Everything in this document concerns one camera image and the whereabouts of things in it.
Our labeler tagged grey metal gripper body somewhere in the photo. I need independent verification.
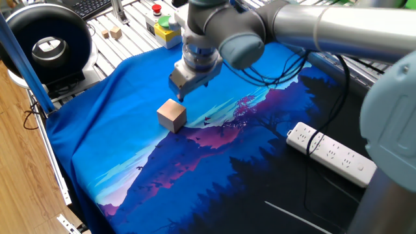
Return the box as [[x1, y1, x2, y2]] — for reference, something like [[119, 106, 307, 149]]
[[168, 53, 224, 98]]

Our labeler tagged large wooden cube block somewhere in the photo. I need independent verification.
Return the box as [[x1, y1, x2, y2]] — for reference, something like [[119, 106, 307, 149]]
[[156, 98, 188, 134]]

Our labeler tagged yellow box green button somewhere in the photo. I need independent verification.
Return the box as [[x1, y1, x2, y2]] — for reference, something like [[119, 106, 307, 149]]
[[153, 15, 183, 49]]

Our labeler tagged grey box red button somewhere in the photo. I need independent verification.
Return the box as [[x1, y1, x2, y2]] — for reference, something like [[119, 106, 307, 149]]
[[145, 4, 163, 36]]

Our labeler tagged blue mountain landscape printed cloth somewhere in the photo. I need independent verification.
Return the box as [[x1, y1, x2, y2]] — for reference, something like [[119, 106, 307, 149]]
[[45, 42, 374, 234]]

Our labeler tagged small wooden cube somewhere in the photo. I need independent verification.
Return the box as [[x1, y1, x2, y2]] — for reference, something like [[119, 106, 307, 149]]
[[109, 26, 123, 40]]

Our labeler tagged black keyboard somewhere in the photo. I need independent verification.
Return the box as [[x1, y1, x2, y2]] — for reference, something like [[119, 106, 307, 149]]
[[70, 0, 113, 21]]

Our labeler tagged white power strip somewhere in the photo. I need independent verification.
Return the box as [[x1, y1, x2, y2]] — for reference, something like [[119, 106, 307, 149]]
[[285, 122, 378, 189]]

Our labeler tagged blue metal pole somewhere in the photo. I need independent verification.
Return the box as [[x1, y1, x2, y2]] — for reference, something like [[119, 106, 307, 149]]
[[0, 12, 56, 115]]

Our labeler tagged aluminium post with bracket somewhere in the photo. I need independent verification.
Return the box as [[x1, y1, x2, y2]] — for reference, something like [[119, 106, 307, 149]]
[[110, 0, 130, 25]]

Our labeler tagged black round ring light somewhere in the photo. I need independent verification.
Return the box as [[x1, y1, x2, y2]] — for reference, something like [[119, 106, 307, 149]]
[[0, 3, 98, 94]]

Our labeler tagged aluminium profile rail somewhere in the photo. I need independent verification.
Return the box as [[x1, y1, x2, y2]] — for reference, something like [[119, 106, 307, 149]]
[[305, 51, 374, 98]]

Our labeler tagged white table side rail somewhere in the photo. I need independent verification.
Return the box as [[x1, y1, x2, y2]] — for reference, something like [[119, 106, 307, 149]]
[[27, 90, 73, 206]]

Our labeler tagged thin black floor cable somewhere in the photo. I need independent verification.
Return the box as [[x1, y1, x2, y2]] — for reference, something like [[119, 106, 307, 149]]
[[22, 100, 45, 131]]

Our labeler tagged white cable tie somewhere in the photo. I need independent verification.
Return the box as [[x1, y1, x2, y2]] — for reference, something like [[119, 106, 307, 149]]
[[263, 200, 334, 234]]

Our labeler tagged white metal bracket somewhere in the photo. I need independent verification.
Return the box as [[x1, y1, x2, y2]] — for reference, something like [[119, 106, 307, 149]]
[[57, 213, 82, 234]]

